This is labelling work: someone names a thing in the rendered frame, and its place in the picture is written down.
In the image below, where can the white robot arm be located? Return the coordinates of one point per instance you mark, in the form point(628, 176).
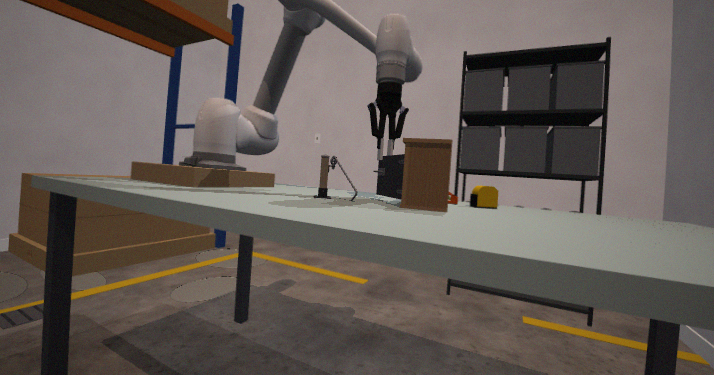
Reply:
point(219, 127)

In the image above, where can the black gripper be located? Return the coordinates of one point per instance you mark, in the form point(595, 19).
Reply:
point(388, 102)

